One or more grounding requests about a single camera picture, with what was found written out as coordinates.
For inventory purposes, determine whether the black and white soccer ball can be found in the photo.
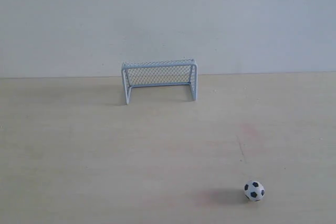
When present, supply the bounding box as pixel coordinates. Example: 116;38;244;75
244;180;265;202

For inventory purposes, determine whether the small white mesh soccer goal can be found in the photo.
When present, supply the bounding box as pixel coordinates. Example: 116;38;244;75
121;59;198;104

